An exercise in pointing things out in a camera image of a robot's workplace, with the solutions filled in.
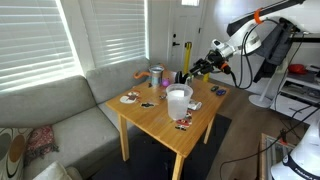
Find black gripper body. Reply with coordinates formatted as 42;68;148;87
206;49;232;75

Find white packet with green print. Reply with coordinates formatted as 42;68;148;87
187;99;203;112

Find translucent plastic container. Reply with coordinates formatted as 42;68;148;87
165;83;194;121

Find black oval case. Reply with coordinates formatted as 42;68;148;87
174;70;192;86

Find white entrance door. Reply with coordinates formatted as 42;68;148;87
167;0;207;73

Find metal tumbler cup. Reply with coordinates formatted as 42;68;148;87
148;65;165;88

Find small snack packet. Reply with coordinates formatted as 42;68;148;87
174;111;194;132

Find white stand with round base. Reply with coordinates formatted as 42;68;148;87
248;71;278;109

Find orange octopus plush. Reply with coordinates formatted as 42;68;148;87
133;63;167;80

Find small black sticker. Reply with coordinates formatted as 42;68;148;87
139;101;156;109

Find light wooden table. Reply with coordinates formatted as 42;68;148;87
104;69;231;180

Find red object on shelf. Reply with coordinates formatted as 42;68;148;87
287;63;308;76

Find white shelf unit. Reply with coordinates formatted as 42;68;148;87
269;64;320;126

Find narrow white window blinds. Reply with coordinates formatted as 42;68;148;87
78;0;149;69

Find glass sided box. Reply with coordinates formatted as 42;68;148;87
259;133;298;180

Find dark floor rug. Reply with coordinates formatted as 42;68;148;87
88;113;233;180

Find grey fabric sofa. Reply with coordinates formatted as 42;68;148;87
0;57;153;180

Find wide white window blinds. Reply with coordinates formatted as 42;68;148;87
0;0;84;93

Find red patterned cloth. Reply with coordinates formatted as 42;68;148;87
23;125;60;167

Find plain white cushion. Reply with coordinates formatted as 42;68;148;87
32;161;83;180

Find retro patterned cushion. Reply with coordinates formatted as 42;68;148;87
0;127;34;180

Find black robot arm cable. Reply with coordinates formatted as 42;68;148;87
229;18;288;91

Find orange forearm cable strap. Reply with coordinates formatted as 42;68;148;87
253;8;265;25

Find black floor cable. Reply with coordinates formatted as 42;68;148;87
218;106;320;180

